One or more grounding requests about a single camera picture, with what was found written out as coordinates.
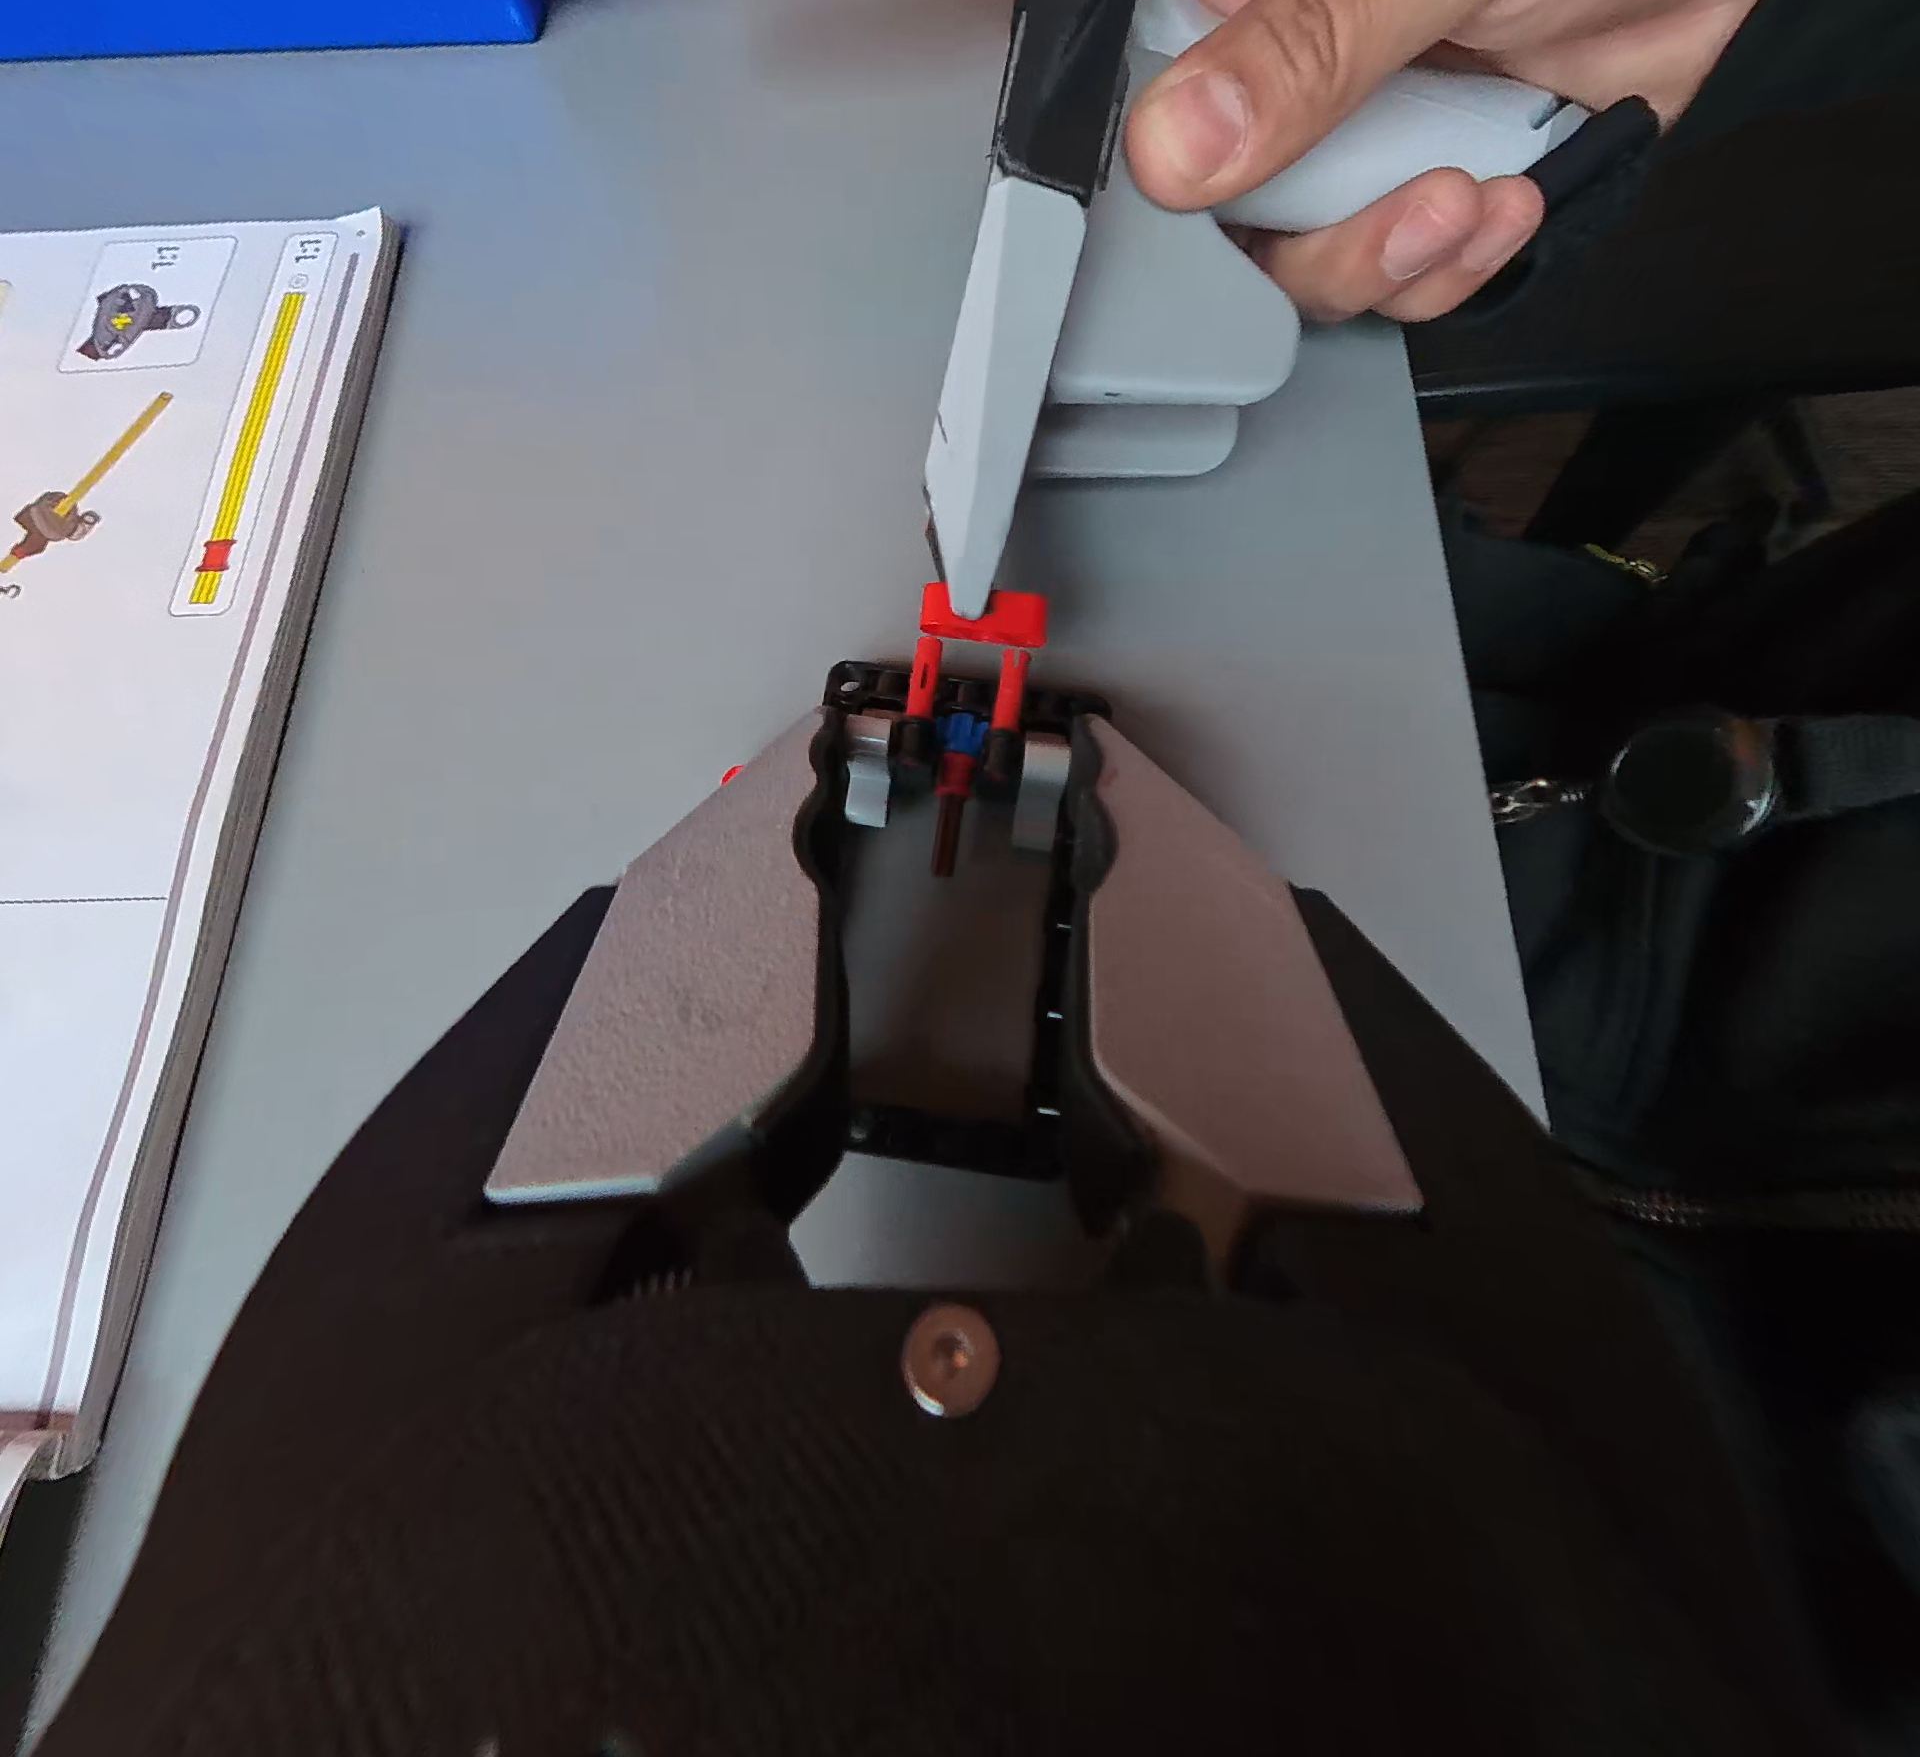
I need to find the black round badge reel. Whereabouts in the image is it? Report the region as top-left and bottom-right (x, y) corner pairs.
(1603, 711), (1785, 856)

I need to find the black lego frame assembly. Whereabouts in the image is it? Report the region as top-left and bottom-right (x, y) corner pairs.
(721, 634), (1115, 1184)

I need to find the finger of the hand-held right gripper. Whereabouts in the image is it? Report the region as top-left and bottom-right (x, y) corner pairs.
(920, 171), (1092, 621)

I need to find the thin red three-hole lego beam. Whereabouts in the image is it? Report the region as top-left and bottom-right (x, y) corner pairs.
(918, 582), (1049, 644)

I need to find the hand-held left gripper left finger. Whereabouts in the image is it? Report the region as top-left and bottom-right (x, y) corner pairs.
(482, 708), (852, 1214)

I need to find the person's black jacket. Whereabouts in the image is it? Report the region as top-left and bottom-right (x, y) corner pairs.
(1417, 407), (1920, 1757)

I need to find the person's right forearm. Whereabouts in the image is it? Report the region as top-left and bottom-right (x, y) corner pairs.
(1394, 0), (1920, 402)

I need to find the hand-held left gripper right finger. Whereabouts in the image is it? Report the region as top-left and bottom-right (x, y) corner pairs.
(1064, 713), (1424, 1237)

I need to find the lego instruction booklet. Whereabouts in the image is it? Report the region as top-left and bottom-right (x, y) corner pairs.
(0, 204), (407, 1518)

